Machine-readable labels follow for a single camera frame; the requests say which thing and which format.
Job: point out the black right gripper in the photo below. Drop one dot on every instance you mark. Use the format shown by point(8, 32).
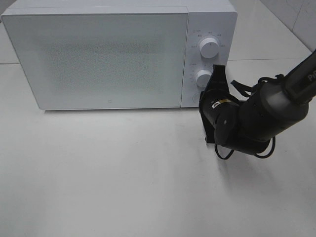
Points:
point(217, 107)

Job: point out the white timer knob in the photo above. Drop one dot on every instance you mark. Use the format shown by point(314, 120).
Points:
point(202, 78)

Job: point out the round white door button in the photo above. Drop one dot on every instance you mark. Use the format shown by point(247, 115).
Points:
point(196, 98)

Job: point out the white microwave door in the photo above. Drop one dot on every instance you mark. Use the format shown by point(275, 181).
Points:
point(101, 61)

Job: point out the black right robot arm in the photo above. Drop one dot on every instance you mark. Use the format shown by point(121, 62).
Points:
point(271, 106)

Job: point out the upper white power knob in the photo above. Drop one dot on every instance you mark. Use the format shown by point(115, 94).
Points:
point(209, 47)

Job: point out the white microwave oven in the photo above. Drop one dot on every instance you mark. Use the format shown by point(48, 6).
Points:
point(204, 18)

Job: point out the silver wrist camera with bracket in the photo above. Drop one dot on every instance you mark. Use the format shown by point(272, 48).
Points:
point(208, 120)

